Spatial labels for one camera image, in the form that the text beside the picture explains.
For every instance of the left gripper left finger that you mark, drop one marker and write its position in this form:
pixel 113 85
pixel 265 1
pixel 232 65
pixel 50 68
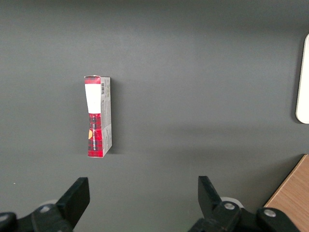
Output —
pixel 70 205

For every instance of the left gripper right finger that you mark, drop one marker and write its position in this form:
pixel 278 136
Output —
pixel 212 207

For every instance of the wooden drawer cabinet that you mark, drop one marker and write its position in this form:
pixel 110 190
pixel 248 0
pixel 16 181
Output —
pixel 292 198

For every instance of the red plaid cardboard box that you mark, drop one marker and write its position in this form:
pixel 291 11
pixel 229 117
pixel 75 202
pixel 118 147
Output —
pixel 96 135

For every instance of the beige rectangular tray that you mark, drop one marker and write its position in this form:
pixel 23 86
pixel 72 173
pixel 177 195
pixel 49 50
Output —
pixel 304 96

